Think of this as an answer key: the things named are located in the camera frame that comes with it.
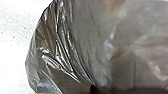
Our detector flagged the grey plastic trash bag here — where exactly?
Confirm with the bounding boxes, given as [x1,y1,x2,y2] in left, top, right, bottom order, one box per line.
[24,0,168,94]

